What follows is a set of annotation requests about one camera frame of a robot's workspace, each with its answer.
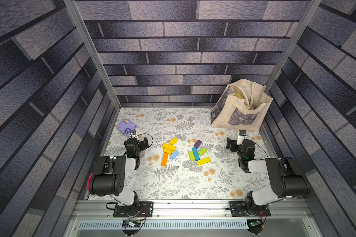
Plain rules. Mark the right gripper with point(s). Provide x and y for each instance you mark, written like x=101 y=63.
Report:
x=234 y=144

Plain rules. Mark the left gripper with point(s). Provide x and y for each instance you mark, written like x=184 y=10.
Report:
x=142 y=145

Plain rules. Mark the lime green short block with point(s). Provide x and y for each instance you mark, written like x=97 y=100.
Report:
x=202 y=151

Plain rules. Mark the purple block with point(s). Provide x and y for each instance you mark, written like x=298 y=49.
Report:
x=198 y=144

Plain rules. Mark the teal block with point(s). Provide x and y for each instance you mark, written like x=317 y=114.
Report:
x=195 y=154

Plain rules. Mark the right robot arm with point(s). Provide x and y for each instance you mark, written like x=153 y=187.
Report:
x=285 y=179

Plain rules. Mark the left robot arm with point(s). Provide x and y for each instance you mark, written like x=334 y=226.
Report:
x=107 y=178

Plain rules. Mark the purple card box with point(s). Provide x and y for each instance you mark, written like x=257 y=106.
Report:
x=125 y=126

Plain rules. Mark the long yellow block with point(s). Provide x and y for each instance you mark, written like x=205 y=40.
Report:
x=169 y=147

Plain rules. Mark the orange block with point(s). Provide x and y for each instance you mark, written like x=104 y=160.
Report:
x=164 y=160

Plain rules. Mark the lower yellow block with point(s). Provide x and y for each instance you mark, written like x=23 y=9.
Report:
x=168 y=151

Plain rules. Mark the small yellow block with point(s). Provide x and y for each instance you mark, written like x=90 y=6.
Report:
x=173 y=141

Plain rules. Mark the light blue block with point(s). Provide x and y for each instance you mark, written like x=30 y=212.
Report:
x=174 y=155

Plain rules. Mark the yellow-green block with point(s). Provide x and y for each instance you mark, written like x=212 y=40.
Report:
x=203 y=161

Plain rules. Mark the canvas tote bag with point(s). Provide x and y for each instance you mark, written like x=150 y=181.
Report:
x=243 y=106

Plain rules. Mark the lime green long block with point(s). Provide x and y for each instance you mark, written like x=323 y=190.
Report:
x=191 y=156

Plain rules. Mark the pink plastic lid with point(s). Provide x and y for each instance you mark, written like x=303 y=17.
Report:
x=88 y=182

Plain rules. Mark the right circuit board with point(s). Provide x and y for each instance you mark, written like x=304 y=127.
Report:
x=253 y=224

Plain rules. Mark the circuit board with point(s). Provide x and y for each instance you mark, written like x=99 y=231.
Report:
x=131 y=223
x=253 y=224

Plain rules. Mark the left circuit board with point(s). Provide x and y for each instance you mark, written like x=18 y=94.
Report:
x=131 y=223

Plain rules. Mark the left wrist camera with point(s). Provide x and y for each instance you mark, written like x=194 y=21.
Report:
x=132 y=132

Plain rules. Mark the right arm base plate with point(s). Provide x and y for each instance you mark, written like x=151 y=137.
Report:
x=240 y=209

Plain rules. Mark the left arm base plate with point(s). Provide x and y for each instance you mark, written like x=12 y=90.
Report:
x=141 y=209

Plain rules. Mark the aluminium front rail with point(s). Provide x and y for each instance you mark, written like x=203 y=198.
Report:
x=193 y=218

